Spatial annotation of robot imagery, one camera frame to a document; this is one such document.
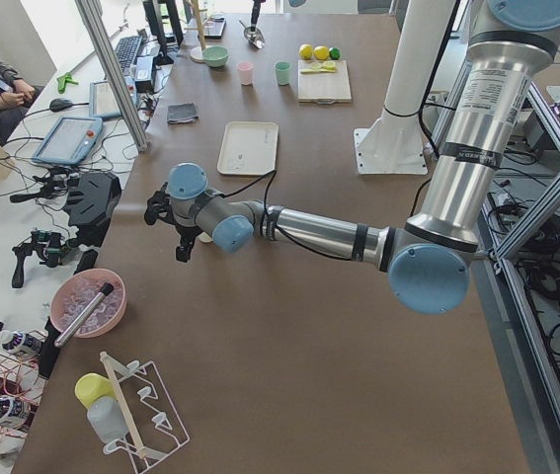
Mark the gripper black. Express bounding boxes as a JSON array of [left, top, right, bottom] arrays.
[[143, 183, 199, 263]]

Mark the pink cup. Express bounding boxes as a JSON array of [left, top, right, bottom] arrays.
[[237, 61, 254, 86]]

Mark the green cup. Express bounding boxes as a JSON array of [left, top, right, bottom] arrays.
[[275, 61, 291, 86]]

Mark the cream white cup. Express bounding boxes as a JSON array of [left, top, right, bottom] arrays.
[[199, 232, 212, 243]]

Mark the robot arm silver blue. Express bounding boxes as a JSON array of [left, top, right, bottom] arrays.
[[144, 1, 560, 314]]

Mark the beige tray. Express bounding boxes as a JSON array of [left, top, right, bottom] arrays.
[[216, 121, 279, 176]]

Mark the metal muddler in bowl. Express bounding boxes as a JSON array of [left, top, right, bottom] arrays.
[[54, 282, 114, 348]]

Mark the pink bowl with ice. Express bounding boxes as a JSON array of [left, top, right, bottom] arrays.
[[50, 268, 128, 339]]

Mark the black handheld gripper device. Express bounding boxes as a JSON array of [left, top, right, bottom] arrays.
[[11, 229, 77, 288]]

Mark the grey folded cloth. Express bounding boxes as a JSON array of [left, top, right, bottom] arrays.
[[167, 103, 199, 124]]

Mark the teach pendant tablet near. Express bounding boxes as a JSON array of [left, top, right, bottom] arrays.
[[32, 117, 103, 166]]

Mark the teach pendant tablet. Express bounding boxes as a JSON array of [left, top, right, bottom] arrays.
[[32, 117, 103, 166], [89, 81, 121, 120]]

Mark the yellow cup on rack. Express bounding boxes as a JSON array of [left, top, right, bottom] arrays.
[[74, 372, 116, 409]]

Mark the teach pendant tablet far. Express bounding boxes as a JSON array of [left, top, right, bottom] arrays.
[[89, 81, 121, 120]]

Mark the clear cup on rack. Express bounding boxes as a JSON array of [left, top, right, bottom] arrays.
[[87, 396, 128, 443]]

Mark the mint green bowl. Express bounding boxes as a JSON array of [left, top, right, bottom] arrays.
[[202, 45, 229, 68]]

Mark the wooden cup tree stand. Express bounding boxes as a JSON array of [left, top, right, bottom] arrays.
[[185, 0, 206, 63]]

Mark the black keyboard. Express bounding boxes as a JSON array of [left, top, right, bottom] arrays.
[[114, 36, 142, 75]]

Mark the wooden cutting board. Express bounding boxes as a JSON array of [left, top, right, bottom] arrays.
[[297, 59, 352, 104]]

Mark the metal scoop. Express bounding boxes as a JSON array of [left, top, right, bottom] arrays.
[[239, 20, 266, 49]]

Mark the yellow plastic knife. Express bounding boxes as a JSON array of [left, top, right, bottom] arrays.
[[299, 68, 337, 75]]

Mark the lemon half slice left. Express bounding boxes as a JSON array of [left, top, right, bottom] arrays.
[[322, 61, 337, 71]]

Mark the yellow lemon right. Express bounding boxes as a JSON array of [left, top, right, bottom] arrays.
[[298, 43, 313, 60]]

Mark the yellow lemon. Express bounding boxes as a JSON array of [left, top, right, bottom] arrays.
[[298, 43, 313, 60], [313, 45, 330, 61]]

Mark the yellow lemon left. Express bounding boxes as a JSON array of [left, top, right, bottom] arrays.
[[313, 45, 330, 61]]

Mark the green lime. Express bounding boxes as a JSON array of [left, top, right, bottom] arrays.
[[329, 47, 341, 60]]

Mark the white wire cup rack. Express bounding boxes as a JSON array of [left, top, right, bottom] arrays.
[[100, 352, 191, 473]]

